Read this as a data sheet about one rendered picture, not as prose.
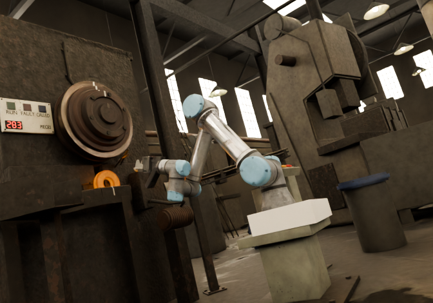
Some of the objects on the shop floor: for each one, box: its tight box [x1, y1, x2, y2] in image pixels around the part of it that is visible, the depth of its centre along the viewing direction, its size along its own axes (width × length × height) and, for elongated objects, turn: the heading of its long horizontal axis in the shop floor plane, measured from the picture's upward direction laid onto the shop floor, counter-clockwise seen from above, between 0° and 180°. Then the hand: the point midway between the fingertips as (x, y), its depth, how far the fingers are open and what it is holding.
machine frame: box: [0, 14, 177, 303], centre depth 224 cm, size 73×108×176 cm
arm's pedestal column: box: [256, 233, 360, 303], centre depth 149 cm, size 40×40×26 cm
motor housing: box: [157, 205, 200, 303], centre depth 206 cm, size 13×22×54 cm, turn 95°
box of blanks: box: [360, 120, 433, 225], centre depth 315 cm, size 103×83×77 cm
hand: (135, 169), depth 184 cm, fingers closed
